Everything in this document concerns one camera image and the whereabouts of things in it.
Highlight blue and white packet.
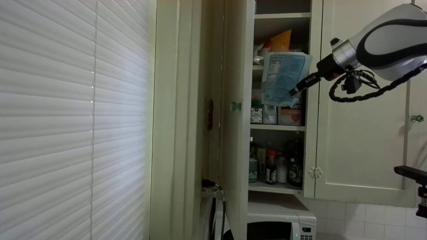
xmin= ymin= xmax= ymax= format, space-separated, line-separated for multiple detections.
xmin=261 ymin=52 xmax=313 ymax=107

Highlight orange packet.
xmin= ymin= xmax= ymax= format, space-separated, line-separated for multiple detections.
xmin=270 ymin=29 xmax=293 ymax=53

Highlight white food packet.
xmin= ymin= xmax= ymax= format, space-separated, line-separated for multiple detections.
xmin=264 ymin=105 xmax=278 ymax=125

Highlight oats box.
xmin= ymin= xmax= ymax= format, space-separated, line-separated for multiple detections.
xmin=278 ymin=99 xmax=304 ymax=126

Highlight closed cream cabinet door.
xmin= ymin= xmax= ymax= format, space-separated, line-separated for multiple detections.
xmin=315 ymin=0 xmax=417 ymax=204

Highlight green lid box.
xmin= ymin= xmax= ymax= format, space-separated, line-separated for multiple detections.
xmin=251 ymin=96 xmax=264 ymax=125

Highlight dark glass bottle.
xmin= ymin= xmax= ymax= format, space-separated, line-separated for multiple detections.
xmin=288 ymin=139 xmax=304 ymax=186

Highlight white bottle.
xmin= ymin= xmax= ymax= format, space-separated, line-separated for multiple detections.
xmin=276 ymin=156 xmax=288 ymax=183

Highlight red cap sauce bottle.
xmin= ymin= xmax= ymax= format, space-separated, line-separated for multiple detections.
xmin=266 ymin=150 xmax=277 ymax=185

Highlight open cream cabinet door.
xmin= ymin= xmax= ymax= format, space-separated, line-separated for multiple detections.
xmin=219 ymin=0 xmax=256 ymax=240

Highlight white microwave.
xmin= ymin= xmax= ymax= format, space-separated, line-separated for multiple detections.
xmin=247 ymin=200 xmax=317 ymax=240

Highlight microwave door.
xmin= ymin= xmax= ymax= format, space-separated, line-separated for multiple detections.
xmin=247 ymin=221 xmax=295 ymax=240

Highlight white window blinds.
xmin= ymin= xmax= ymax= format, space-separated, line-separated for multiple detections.
xmin=0 ymin=0 xmax=151 ymax=240

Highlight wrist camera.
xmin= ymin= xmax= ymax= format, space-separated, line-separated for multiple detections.
xmin=341 ymin=74 xmax=363 ymax=95

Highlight cream wall cabinet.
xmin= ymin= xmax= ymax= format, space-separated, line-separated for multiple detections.
xmin=219 ymin=0 xmax=427 ymax=240

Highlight black cable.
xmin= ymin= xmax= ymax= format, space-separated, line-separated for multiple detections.
xmin=201 ymin=179 xmax=228 ymax=240

